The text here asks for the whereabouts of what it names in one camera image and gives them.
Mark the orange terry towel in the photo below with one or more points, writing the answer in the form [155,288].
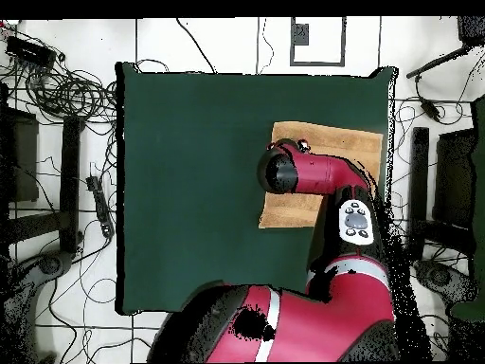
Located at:
[341,140]

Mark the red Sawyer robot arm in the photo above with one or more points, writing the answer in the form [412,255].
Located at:
[322,170]

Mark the small grey square plate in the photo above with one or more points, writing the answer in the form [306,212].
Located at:
[301,34]

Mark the black upright stand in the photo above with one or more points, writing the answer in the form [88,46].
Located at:
[70,170]
[420,170]

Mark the dark green table cloth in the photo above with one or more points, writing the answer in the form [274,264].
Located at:
[189,189]

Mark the black power adapter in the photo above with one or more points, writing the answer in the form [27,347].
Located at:
[431,109]

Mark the black box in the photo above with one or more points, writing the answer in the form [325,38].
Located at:
[22,159]
[454,178]

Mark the black pole with block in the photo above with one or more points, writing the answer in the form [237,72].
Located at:
[435,62]

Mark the grey stand base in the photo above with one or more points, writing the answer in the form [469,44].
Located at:
[51,263]
[439,276]

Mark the black power strip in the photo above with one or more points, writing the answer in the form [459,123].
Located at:
[100,204]

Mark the black box device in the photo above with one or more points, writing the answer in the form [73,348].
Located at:
[30,51]

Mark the grey square floor frame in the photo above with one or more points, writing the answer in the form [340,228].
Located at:
[343,41]

